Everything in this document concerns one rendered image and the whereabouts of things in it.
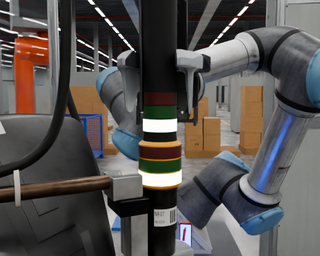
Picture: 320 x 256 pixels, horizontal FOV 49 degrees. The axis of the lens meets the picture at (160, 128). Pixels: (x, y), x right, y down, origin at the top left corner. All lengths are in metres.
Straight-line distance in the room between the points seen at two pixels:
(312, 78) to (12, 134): 0.55
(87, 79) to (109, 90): 10.23
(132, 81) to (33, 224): 0.17
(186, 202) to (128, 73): 0.74
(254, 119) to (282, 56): 7.69
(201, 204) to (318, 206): 1.35
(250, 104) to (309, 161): 6.25
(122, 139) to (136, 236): 0.28
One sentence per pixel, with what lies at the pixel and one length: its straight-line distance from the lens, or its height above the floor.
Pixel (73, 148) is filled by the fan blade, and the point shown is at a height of 1.39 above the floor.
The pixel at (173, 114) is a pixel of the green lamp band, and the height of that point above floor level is 1.44.
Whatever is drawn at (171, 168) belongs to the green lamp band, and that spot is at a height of 1.38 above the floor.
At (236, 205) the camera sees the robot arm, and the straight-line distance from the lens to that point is 0.99.
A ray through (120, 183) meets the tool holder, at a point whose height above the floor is 1.37.
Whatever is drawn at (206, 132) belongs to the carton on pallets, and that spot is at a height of 0.56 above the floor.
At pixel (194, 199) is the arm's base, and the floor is 1.14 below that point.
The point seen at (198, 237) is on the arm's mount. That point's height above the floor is 1.05.
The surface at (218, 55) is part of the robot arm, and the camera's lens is 0.77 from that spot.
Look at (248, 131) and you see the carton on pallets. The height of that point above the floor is 0.52.
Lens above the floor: 1.46
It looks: 6 degrees down
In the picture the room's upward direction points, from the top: straight up
